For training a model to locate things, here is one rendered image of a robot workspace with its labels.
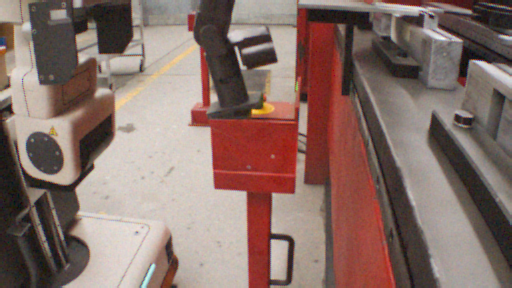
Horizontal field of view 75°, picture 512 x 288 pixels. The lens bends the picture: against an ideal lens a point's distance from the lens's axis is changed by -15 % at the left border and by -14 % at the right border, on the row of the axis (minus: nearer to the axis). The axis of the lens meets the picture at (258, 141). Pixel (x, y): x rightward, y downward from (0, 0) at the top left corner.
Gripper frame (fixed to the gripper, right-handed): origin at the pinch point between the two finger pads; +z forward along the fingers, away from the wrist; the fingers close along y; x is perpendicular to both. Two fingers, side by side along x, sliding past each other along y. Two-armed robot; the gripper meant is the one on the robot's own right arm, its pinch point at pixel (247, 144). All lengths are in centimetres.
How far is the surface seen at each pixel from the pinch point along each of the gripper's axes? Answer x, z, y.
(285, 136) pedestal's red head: -4.7, -2.3, 8.5
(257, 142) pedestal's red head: -4.7, -2.1, 3.2
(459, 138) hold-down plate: -30.2, -9.1, 31.5
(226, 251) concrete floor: 51, 68, -36
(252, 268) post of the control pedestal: 2.1, 34.0, -8.6
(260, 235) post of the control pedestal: 2.2, 24.0, -4.0
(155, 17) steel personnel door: 709, -16, -304
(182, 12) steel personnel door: 709, -9, -243
